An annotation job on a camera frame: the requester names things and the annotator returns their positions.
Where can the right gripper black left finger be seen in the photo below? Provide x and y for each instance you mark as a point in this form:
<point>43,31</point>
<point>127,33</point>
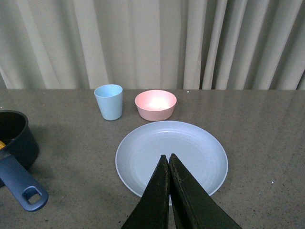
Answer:
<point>152,211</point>

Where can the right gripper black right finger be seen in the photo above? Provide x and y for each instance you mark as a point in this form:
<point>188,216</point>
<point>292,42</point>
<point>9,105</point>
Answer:
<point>193,208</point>

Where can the yellow corn cob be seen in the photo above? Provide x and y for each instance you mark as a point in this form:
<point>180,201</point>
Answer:
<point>2,145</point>

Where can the dark blue pot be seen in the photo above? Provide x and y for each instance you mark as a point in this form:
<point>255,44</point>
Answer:
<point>16,158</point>

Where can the light blue plate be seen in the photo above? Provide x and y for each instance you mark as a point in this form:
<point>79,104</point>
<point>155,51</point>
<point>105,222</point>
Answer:
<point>200,152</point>

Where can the pink bowl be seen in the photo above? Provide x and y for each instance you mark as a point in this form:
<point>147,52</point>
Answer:
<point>155,105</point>

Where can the light blue cup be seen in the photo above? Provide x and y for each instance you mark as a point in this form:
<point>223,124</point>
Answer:
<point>109,100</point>

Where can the white curtain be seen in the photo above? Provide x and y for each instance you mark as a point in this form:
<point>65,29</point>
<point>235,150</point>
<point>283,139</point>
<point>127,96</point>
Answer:
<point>152,44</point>

